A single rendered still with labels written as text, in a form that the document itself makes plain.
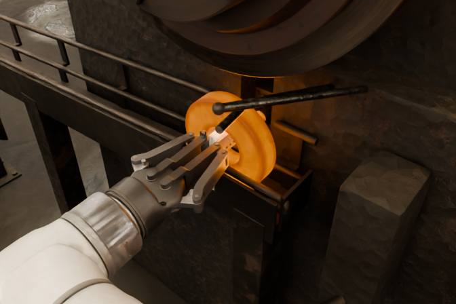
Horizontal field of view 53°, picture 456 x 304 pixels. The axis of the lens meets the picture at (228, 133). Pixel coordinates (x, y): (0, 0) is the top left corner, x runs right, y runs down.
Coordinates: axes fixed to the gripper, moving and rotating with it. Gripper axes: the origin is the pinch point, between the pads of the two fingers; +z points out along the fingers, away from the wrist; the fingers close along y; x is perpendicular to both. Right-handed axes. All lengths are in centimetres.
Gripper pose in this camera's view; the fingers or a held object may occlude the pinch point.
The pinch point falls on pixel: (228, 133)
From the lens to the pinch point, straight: 68.0
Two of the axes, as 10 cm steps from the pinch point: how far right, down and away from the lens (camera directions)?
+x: -0.3, -7.6, -6.5
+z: 6.4, -5.1, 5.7
